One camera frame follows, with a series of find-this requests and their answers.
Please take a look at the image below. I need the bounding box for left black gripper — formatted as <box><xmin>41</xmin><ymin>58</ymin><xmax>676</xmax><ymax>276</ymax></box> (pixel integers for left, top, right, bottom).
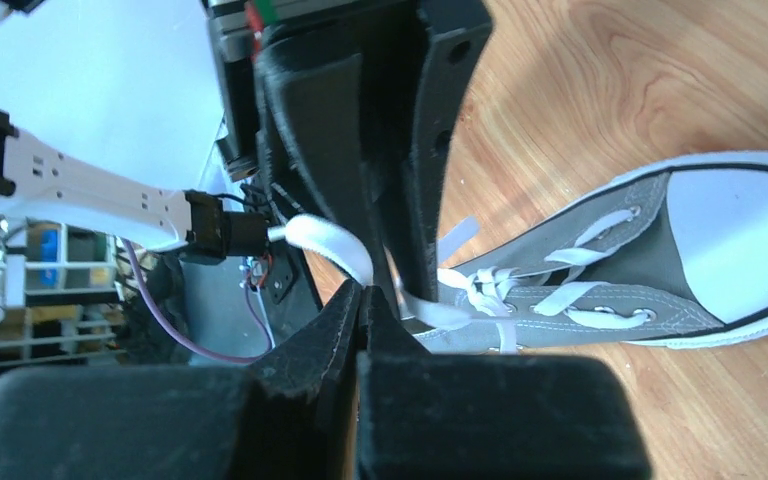
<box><xmin>205</xmin><ymin>1</ymin><xmax>493</xmax><ymax>311</ymax></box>

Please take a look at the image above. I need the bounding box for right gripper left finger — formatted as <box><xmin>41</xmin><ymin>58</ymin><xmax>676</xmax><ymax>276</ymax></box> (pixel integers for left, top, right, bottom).
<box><xmin>0</xmin><ymin>281</ymin><xmax>362</xmax><ymax>479</ymax></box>

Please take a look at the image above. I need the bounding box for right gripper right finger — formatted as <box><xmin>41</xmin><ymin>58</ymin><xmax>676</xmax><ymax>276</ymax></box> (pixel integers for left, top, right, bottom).
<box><xmin>357</xmin><ymin>287</ymin><xmax>653</xmax><ymax>479</ymax></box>

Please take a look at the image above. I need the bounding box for white shoelace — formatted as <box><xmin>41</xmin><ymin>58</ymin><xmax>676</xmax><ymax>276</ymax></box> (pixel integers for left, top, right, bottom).
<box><xmin>267</xmin><ymin>208</ymin><xmax>650</xmax><ymax>356</ymax></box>

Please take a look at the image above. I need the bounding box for grey canvas sneaker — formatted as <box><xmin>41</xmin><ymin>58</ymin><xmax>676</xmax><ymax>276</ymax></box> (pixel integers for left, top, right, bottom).
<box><xmin>401</xmin><ymin>151</ymin><xmax>768</xmax><ymax>354</ymax></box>

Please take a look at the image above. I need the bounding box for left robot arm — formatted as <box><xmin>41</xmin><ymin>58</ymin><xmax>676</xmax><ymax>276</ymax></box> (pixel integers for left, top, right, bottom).
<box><xmin>0</xmin><ymin>1</ymin><xmax>493</xmax><ymax>300</ymax></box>

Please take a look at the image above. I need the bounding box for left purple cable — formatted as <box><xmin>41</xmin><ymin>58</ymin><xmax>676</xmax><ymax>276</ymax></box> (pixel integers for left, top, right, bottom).
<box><xmin>122</xmin><ymin>238</ymin><xmax>276</xmax><ymax>366</ymax></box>

